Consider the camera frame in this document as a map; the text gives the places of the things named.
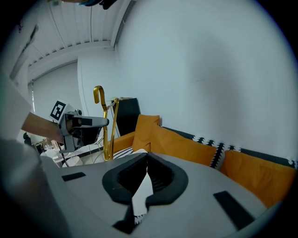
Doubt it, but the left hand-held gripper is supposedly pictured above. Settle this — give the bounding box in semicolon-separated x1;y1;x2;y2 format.
48;99;110;152

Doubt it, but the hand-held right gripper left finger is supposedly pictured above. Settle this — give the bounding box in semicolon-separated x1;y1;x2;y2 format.
41;152;149;238

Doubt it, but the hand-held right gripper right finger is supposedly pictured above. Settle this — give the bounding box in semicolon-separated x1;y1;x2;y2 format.
134;152;268;238

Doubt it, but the gold metal clothes hanger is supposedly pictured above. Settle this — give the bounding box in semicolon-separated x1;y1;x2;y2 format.
93;85;120;162

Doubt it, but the person's left forearm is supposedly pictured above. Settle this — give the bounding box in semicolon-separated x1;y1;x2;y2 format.
21;111;65;144

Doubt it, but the orange sofa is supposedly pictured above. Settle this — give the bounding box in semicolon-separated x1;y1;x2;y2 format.
107;126;298;209

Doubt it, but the white round table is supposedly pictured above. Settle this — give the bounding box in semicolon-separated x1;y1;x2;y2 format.
61;155;81;168

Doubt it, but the black cabinet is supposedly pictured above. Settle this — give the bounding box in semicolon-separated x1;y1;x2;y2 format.
115;97;142;138

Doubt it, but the black and white striped pillow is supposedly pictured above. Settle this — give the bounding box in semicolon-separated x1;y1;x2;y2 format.
113;146;136;160

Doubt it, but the long orange cushion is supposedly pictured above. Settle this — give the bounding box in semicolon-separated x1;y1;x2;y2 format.
149;124;217;167

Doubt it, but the small orange cushion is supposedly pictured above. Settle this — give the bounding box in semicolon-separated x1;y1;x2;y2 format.
131;114;161;153

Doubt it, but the white patterned cloth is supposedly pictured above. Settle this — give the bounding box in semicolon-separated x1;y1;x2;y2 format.
131;171;155;225

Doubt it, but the large orange cushion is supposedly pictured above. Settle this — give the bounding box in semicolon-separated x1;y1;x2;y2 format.
219;150;298;209

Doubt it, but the black cable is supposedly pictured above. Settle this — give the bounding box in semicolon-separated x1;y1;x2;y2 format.
59;143;70;168

